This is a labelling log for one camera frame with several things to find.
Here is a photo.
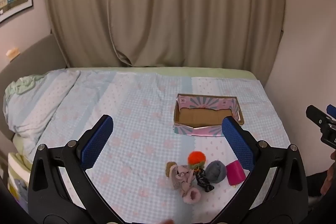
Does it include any grey sock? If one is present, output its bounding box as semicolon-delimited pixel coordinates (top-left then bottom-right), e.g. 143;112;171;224
205;160;227;184

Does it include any white and yellow cloth stack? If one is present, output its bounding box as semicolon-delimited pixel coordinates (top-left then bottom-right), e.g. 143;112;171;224
7;152;33;211

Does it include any pink fuzzy sock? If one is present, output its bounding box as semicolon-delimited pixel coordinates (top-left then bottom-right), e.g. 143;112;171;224
182;187;201;205

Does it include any orange pompom sock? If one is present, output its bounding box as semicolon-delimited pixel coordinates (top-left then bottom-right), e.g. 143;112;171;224
187;151;207;170

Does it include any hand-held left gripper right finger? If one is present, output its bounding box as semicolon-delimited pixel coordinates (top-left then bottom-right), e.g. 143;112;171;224
210;116;309;224

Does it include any pale blue crumpled bedding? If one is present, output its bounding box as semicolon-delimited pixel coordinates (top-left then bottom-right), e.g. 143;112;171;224
3;70;80;139

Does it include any printed cardboard box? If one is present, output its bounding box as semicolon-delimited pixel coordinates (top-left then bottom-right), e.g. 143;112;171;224
173;93;244;137

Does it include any light green bedsheet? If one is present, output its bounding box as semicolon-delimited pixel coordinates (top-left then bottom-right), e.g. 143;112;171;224
66;67;256;80

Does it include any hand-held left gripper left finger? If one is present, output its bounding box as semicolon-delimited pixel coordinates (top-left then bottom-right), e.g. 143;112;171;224
28;114;124;224

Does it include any person's right hand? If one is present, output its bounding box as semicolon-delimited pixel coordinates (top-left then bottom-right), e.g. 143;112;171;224
321;151;336;195

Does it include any magenta sock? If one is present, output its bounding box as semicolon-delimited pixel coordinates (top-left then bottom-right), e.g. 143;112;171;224
226;161;247;186

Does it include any pale mauve sock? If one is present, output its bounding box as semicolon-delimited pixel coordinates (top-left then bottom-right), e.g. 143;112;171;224
171;165;196;191

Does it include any black and white patterned sock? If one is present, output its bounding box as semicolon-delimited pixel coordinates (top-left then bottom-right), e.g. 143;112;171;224
194;168;215;192

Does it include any beige curtain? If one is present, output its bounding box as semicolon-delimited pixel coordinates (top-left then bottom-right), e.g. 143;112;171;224
43;0;124;68
108;0;285;72

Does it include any person's dark clothing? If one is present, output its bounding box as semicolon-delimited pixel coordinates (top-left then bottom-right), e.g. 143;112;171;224
306;173;327;198

